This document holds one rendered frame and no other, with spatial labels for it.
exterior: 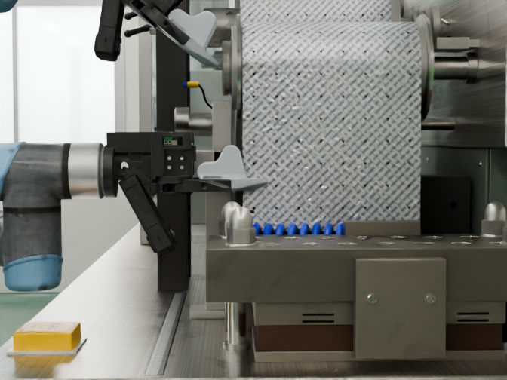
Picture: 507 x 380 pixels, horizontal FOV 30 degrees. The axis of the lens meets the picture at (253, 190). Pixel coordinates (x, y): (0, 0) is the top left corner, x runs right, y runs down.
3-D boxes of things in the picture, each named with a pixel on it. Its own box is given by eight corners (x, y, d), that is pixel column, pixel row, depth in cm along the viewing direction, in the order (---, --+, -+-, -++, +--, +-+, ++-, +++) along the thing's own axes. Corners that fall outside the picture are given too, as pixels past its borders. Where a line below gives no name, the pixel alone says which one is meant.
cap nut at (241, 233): (225, 243, 111) (225, 205, 110) (256, 243, 111) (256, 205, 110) (225, 247, 107) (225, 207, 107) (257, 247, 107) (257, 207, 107)
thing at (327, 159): (243, 237, 126) (242, 97, 125) (419, 236, 126) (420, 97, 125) (243, 237, 125) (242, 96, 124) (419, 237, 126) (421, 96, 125)
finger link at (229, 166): (268, 145, 121) (196, 145, 121) (268, 191, 122) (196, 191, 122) (268, 145, 124) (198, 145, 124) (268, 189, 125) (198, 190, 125)
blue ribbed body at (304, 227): (249, 248, 125) (249, 222, 125) (411, 247, 125) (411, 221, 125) (250, 251, 121) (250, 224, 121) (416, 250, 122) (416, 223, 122)
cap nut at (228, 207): (217, 235, 120) (217, 200, 120) (246, 235, 120) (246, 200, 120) (217, 238, 116) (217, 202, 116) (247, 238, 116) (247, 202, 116)
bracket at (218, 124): (188, 313, 138) (186, 102, 136) (231, 313, 138) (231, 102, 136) (186, 320, 133) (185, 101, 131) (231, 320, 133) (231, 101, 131)
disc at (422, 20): (409, 125, 138) (409, 23, 138) (412, 125, 138) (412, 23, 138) (430, 118, 123) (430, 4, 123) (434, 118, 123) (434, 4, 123)
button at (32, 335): (25, 340, 119) (25, 321, 119) (81, 340, 119) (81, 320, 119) (12, 353, 112) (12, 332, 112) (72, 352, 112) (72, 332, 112)
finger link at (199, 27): (240, 35, 124) (185, -10, 124) (211, 69, 124) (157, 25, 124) (241, 38, 127) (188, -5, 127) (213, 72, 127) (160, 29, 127)
